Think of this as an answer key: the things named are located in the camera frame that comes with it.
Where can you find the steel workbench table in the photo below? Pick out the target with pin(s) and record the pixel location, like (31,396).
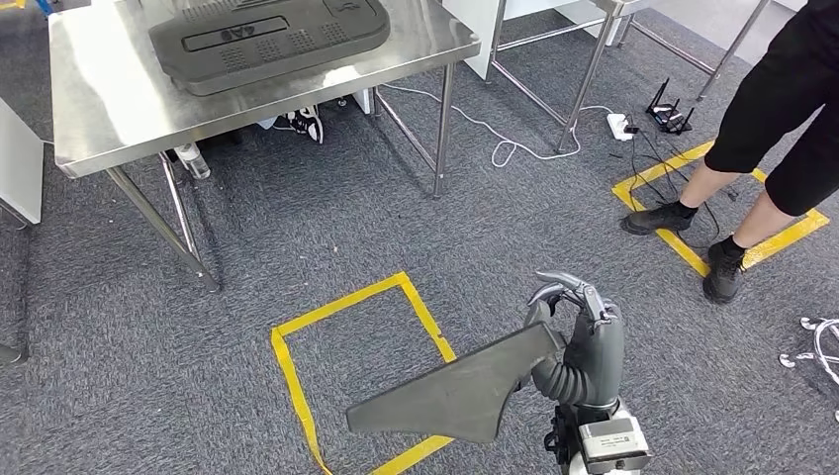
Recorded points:
(118,105)

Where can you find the yellow floor tape square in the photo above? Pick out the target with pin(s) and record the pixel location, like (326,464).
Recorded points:
(288,380)
(681,252)

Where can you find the person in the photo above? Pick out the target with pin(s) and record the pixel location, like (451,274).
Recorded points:
(773,98)

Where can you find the large black molded panel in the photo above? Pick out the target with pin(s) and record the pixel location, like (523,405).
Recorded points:
(262,59)

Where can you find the black car part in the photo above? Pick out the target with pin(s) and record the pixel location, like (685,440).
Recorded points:
(459,393)

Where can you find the white power strip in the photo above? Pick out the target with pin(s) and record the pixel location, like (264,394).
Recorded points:
(618,126)

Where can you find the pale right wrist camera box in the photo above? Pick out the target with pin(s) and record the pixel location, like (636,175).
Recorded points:
(613,442)

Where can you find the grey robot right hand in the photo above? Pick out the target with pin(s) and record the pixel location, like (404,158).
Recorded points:
(596,354)

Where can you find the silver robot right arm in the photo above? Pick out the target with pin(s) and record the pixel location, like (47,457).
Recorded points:
(560,383)

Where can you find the black wifi router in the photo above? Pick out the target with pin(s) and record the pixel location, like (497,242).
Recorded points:
(668,118)

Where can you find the black and white sneaker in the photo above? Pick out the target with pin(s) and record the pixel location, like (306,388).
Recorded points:
(301,123)

